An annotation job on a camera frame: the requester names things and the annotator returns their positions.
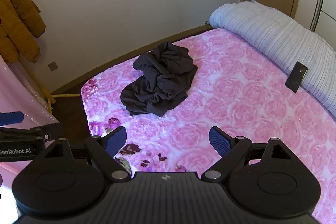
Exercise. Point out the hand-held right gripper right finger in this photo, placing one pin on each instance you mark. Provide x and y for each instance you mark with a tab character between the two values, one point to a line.
219	142

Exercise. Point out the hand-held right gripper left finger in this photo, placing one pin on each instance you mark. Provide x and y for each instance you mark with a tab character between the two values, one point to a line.
115	140

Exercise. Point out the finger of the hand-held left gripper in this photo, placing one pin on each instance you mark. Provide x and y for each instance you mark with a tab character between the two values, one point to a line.
10	118
31	134

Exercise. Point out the dark grey garment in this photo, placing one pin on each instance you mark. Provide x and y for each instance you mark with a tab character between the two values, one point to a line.
160	77

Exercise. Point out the pink plastic cover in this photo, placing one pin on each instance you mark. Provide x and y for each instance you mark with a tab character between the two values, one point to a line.
21	92

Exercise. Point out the pink rose blanket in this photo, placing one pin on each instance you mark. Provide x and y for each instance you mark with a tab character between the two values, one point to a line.
236	108

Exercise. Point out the wooden coat rack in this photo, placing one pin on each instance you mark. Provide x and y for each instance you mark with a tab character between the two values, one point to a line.
65	95

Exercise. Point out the brown padded coat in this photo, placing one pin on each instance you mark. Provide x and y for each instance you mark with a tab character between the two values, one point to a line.
15	16

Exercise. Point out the beige wall socket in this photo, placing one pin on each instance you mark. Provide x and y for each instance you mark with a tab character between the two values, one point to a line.
52	66

